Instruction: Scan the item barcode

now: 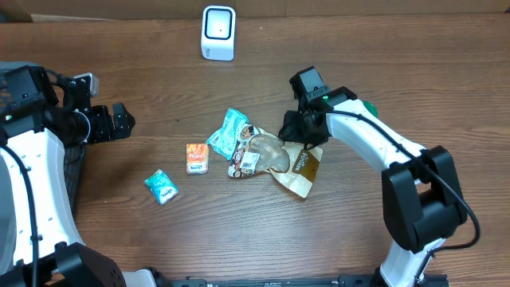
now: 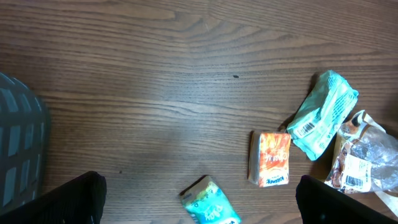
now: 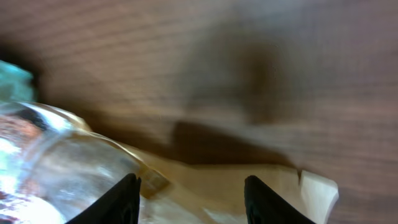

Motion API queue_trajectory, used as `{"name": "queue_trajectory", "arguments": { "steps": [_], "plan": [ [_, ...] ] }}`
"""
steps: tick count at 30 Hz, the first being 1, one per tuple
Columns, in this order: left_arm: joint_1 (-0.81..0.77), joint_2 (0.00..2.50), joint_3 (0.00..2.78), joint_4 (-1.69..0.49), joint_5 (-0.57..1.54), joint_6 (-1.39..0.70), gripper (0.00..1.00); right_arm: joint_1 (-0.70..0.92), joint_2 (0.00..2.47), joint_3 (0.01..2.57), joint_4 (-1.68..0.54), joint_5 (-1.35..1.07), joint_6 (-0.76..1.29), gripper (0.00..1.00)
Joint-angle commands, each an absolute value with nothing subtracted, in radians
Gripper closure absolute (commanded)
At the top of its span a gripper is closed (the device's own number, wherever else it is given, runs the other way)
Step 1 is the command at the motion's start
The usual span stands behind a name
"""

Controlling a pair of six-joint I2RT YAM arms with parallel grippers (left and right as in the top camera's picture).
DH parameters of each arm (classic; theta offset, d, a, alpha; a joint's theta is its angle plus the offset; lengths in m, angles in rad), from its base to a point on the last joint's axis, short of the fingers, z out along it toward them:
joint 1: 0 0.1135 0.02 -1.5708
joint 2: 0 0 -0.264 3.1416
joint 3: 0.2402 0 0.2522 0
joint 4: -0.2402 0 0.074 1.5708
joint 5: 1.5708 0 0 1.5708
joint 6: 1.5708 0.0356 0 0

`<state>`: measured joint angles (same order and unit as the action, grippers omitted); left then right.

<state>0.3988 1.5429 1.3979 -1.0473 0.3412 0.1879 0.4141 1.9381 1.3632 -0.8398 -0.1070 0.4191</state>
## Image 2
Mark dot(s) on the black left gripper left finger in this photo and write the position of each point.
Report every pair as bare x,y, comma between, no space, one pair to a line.
80,200

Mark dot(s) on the teal tissue pack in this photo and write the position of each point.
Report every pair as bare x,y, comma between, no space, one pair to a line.
206,203

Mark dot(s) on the beige Pantree snack bag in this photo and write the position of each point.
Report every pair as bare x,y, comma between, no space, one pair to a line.
365,160

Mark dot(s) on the orange tissue pack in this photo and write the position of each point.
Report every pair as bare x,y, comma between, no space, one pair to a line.
268,163

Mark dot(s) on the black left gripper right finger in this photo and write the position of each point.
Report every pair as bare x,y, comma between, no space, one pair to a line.
319,203

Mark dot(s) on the teal snack packet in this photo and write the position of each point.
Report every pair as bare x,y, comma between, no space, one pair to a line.
322,113

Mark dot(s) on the grey plastic mesh basket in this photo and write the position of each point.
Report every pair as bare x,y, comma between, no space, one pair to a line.
25,124

